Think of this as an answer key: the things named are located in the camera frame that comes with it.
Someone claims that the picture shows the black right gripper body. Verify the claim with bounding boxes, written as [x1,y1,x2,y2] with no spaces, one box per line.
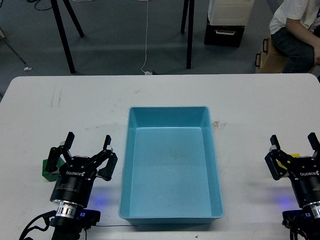
[288,156,320,208]

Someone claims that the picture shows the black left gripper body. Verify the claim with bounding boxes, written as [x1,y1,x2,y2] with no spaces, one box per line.
[50,156,97,208]

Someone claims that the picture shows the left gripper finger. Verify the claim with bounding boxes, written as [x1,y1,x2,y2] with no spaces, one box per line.
[88,134,118,181]
[44,131,75,173]

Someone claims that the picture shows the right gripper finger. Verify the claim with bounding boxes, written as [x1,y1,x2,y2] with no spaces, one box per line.
[307,132,320,160]
[264,134,294,181]

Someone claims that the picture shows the green block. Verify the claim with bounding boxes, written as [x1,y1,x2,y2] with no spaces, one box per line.
[41,157,66,182]

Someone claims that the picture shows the yellow block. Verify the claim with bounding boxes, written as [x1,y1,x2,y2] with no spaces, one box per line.
[276,153,301,178]

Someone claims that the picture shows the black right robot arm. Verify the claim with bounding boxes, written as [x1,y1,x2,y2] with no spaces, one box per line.
[264,132,320,240]

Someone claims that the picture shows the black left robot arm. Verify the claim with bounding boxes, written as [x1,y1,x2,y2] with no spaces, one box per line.
[19,132,118,240]

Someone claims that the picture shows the black storage box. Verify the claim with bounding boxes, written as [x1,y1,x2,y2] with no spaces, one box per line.
[204,18,245,48]

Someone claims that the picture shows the blue plastic bin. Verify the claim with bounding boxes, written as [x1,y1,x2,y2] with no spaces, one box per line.
[118,106,224,224]

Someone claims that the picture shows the wooden crate seat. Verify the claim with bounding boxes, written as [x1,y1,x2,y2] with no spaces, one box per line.
[255,34,289,74]

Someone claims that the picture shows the seated person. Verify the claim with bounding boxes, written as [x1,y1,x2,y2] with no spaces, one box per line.
[269,0,320,74]

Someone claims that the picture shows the black left tripod legs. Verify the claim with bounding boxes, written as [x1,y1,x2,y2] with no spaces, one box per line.
[50,0,85,74]

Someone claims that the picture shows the white appliance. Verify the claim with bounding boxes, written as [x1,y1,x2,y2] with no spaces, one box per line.
[207,0,255,26]

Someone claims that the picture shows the black right stand legs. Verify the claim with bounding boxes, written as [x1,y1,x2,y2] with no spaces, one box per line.
[180,0,195,70]

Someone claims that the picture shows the white hanging cable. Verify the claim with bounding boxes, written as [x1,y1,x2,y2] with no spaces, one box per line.
[139,0,152,76]

